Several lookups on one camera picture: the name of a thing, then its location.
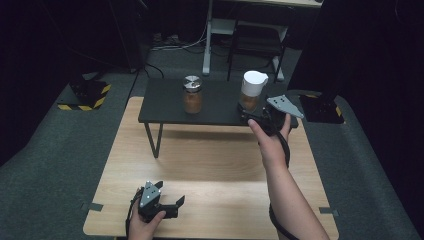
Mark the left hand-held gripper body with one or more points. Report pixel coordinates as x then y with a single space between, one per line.
150 196

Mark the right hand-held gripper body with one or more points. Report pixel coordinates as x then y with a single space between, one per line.
283 105

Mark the black shelf with metal legs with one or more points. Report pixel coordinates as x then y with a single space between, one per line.
220 106

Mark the glass jar with white lid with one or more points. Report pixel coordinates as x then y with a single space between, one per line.
253 85

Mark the glass jar with metal lid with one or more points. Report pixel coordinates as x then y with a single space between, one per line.
192 100

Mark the person's left hand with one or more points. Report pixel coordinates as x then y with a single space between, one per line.
140 230

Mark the person's right hand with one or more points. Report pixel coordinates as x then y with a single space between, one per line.
273 150

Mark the grey tape piece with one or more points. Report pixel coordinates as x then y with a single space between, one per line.
93 207
329 211

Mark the black chair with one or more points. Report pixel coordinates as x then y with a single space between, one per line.
256 40

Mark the black base plate striped tape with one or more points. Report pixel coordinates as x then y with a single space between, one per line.
86 95
321 110

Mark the white desk frame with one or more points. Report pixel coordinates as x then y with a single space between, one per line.
207 40

